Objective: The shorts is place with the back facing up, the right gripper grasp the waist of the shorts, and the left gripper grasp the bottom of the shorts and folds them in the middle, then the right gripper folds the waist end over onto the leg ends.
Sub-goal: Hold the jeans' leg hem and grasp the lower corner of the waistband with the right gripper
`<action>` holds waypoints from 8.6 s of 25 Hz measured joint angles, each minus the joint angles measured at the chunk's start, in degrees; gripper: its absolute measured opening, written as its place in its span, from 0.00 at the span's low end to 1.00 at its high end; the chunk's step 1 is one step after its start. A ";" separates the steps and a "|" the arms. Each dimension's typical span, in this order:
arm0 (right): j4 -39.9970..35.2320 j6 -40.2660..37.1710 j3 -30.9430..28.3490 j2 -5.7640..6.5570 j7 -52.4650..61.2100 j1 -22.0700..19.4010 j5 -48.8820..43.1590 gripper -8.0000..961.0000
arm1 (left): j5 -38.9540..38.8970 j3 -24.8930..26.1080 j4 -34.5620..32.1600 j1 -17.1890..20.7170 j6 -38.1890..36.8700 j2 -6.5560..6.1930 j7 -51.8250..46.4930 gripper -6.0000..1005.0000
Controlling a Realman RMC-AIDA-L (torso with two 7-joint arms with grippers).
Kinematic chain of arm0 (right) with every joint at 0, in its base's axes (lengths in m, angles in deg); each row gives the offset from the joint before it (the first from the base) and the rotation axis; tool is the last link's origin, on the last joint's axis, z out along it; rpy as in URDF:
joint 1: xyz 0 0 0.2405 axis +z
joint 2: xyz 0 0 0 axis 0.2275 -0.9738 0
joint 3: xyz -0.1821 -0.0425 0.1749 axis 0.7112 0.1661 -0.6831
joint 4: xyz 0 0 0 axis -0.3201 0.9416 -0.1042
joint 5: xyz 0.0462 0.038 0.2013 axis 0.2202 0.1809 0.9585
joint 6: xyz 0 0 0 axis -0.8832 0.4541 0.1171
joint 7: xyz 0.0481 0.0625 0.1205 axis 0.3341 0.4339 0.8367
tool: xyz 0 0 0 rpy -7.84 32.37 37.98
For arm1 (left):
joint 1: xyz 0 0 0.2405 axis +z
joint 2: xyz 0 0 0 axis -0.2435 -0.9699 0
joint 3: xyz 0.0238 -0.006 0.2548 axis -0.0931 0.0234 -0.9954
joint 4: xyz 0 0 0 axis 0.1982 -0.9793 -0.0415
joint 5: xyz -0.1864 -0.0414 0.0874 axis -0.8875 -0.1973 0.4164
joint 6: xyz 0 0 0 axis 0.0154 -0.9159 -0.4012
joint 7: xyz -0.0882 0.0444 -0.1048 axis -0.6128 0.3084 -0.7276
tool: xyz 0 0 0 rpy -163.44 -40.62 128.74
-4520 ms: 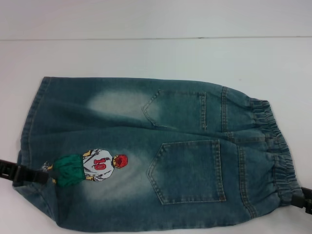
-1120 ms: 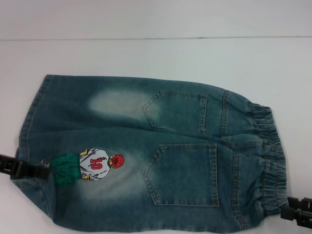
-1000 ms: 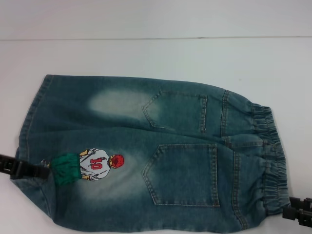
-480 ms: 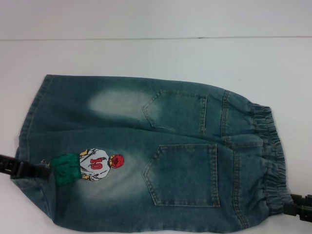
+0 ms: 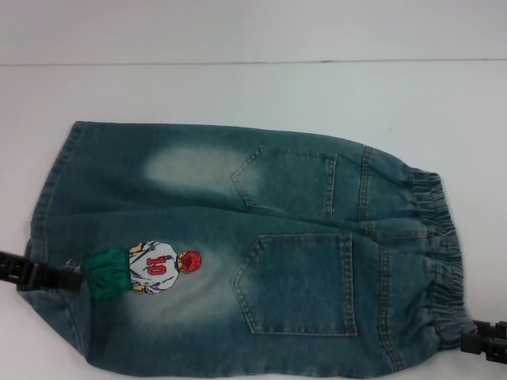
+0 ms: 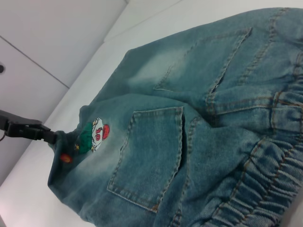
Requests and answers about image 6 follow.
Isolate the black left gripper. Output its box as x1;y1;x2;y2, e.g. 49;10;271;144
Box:
0;109;59;145

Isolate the blue denim shorts basketball print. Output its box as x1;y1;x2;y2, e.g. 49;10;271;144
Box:
46;7;303;227

